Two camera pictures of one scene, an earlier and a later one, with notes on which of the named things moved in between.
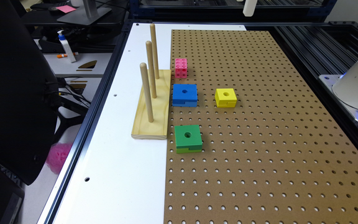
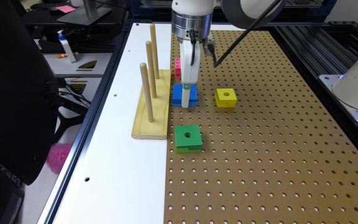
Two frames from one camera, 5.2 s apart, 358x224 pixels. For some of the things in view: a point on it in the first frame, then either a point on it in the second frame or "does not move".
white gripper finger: x=249 y=7 to x=190 y=73
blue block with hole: x=184 y=95 does not move
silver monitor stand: x=87 y=15 does not move
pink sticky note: x=66 y=9 does not move
